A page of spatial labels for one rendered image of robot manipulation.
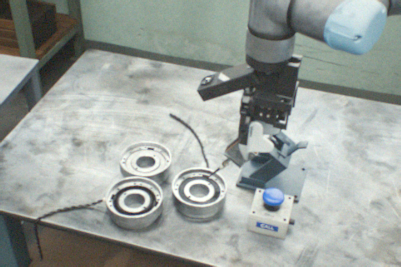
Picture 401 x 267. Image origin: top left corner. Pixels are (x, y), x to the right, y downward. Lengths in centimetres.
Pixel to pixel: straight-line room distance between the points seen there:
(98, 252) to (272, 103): 62
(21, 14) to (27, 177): 140
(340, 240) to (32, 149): 65
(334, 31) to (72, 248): 84
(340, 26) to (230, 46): 200
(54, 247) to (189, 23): 164
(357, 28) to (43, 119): 79
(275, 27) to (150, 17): 201
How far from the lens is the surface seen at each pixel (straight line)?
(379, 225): 108
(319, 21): 74
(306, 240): 102
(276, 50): 82
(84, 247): 132
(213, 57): 277
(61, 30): 283
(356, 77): 270
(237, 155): 98
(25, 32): 249
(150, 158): 111
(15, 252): 124
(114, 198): 102
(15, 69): 171
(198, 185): 105
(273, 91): 88
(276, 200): 97
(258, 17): 80
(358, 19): 72
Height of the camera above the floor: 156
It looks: 39 degrees down
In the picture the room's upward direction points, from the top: 2 degrees clockwise
